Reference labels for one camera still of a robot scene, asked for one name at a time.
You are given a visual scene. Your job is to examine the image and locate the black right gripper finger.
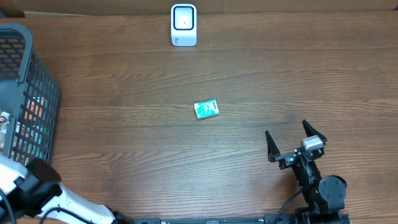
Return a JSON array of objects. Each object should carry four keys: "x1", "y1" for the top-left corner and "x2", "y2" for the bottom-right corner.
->
[
  {"x1": 265, "y1": 131, "x2": 280, "y2": 162},
  {"x1": 302, "y1": 119, "x2": 327, "y2": 143}
]

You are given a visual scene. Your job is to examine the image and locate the teal tissue pack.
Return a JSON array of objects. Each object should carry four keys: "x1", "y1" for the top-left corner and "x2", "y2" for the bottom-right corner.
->
[{"x1": 193, "y1": 98, "x2": 220, "y2": 119}]

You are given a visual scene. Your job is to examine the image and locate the orange tissue pack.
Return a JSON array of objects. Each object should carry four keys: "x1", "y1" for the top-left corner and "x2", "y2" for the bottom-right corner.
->
[{"x1": 24, "y1": 96, "x2": 45, "y2": 120}]

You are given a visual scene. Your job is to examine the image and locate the brown snack bag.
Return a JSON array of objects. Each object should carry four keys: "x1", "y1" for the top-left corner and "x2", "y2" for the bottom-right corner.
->
[{"x1": 0, "y1": 111, "x2": 10, "y2": 152}]

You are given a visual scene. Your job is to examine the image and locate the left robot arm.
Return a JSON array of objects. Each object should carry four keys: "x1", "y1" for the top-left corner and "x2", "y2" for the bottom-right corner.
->
[{"x1": 1, "y1": 156, "x2": 132, "y2": 224}]

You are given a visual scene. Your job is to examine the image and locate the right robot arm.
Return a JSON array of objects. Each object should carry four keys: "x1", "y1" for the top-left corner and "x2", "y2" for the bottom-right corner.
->
[{"x1": 264, "y1": 120, "x2": 351, "y2": 224}]

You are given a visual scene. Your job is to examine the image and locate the white barcode scanner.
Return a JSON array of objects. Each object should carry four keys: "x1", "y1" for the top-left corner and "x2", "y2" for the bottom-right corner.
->
[{"x1": 170, "y1": 3, "x2": 197, "y2": 47}]

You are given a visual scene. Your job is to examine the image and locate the grey plastic mesh basket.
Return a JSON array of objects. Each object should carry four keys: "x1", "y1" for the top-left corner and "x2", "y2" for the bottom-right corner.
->
[{"x1": 1, "y1": 23, "x2": 61, "y2": 165}]

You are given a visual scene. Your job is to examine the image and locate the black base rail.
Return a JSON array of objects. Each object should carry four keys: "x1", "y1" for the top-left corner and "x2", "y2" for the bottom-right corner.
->
[{"x1": 130, "y1": 213, "x2": 299, "y2": 224}]

